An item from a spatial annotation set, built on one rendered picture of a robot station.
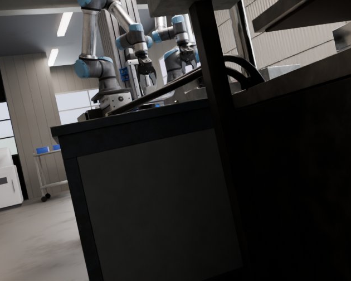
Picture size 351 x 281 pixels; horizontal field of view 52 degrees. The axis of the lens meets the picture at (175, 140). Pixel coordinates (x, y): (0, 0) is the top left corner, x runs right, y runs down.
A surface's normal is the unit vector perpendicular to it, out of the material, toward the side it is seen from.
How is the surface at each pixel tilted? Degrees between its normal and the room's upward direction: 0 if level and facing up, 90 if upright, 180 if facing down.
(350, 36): 90
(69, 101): 90
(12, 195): 90
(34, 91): 90
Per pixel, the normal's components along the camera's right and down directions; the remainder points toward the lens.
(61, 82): 0.40, -0.07
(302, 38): -0.89, 0.19
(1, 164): 0.25, -0.38
